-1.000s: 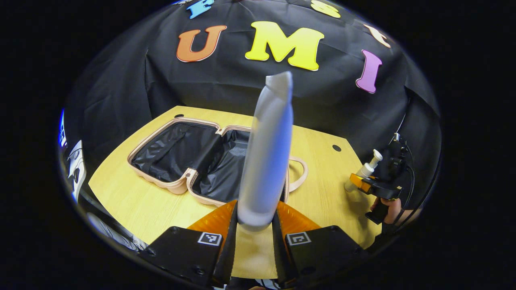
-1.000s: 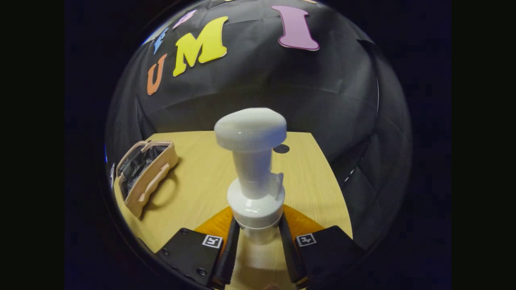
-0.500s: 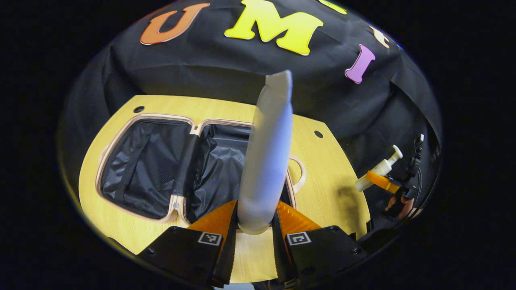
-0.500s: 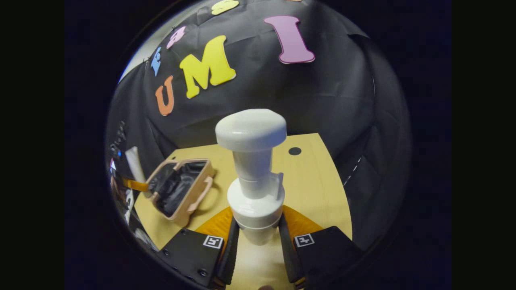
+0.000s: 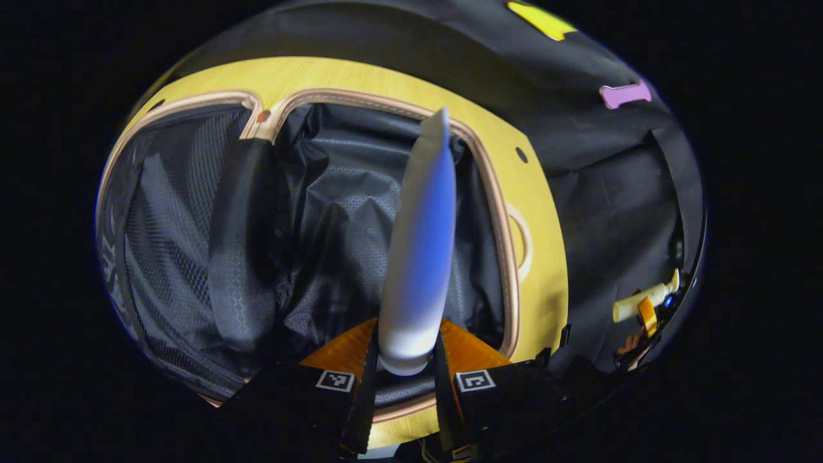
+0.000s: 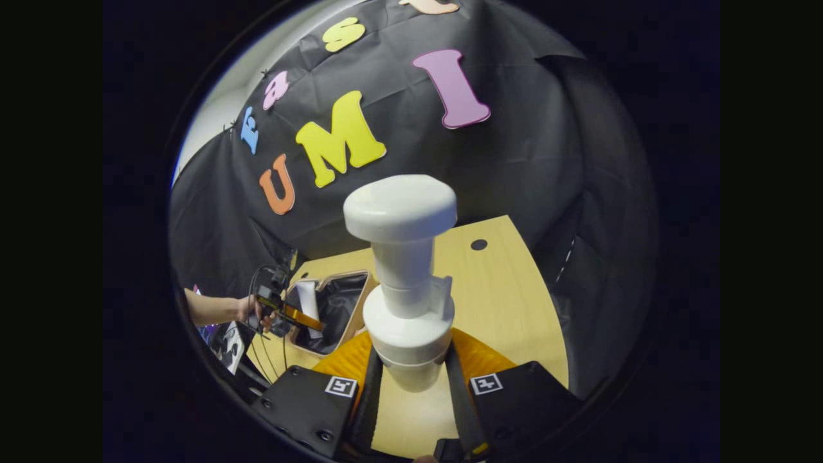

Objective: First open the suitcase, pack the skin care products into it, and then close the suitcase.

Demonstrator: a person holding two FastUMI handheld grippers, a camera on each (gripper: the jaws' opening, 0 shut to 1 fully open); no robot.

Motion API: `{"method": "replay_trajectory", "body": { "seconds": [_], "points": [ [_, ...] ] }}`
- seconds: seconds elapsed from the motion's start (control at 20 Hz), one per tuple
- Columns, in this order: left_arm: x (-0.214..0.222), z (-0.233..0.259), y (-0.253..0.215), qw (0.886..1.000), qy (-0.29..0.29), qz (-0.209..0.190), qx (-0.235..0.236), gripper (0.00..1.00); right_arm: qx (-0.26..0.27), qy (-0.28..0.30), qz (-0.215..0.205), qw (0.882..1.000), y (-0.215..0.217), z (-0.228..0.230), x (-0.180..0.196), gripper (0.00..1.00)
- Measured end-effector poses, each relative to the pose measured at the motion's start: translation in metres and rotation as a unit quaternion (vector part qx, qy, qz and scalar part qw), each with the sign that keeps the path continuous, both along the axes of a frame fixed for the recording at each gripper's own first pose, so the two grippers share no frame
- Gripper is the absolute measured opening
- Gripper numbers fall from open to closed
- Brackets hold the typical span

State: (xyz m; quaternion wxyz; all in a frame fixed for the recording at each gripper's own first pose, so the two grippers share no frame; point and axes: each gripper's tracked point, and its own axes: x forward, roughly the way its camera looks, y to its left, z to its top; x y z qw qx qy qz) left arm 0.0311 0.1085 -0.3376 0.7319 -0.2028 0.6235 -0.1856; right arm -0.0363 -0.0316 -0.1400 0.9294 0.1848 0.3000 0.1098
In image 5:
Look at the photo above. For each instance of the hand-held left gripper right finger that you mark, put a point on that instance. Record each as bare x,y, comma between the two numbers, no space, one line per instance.
443,399

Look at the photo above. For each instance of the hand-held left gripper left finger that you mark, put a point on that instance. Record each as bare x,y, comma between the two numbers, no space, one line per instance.
363,399

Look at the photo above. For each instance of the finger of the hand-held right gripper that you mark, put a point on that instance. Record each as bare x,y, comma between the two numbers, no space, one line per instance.
647,315

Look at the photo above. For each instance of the white skin care tube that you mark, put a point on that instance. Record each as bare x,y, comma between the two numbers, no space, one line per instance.
418,257

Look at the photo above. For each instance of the beige suitcase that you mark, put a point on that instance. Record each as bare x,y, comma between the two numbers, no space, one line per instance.
193,225

